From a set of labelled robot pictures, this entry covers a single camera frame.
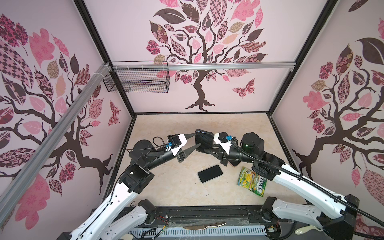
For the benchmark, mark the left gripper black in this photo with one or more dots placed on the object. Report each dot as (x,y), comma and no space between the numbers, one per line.
(186,153)

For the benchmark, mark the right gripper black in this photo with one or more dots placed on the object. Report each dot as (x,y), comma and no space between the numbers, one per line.
(218,153)

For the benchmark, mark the black smartphone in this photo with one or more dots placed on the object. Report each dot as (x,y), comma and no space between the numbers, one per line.
(205,138)

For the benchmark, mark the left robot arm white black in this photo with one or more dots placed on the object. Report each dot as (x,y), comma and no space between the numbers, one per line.
(104,223)

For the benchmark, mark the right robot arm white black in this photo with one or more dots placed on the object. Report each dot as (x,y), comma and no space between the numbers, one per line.
(332,213)

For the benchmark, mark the black phone right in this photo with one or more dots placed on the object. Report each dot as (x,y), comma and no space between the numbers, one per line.
(234,163)

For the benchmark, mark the black phone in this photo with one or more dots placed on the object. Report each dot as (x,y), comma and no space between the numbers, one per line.
(234,163)
(210,173)

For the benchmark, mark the black phone centre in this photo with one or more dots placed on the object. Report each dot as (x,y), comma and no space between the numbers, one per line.
(210,173)

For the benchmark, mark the green yellow candy bag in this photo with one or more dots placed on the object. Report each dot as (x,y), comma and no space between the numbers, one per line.
(251,181)

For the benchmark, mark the wooden knife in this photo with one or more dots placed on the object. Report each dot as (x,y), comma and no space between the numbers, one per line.
(204,226)

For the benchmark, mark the white spoon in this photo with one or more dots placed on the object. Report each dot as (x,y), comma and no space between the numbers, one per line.
(304,230)

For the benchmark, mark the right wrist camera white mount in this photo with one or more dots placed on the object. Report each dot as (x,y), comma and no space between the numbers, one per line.
(224,141)

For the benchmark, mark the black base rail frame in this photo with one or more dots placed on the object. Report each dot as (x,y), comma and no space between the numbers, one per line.
(245,215)

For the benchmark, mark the black wire basket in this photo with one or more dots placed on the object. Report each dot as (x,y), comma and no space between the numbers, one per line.
(138,77)

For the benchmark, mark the aluminium rail back wall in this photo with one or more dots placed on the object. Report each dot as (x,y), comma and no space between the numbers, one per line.
(212,66)

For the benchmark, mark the aluminium rail wall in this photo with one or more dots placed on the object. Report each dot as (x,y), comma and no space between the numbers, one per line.
(22,181)
(212,66)

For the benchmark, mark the white perforated cable tray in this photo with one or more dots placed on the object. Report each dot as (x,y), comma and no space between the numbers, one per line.
(225,231)

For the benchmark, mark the aluminium rail left wall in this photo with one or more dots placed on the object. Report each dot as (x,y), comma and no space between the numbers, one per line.
(22,181)

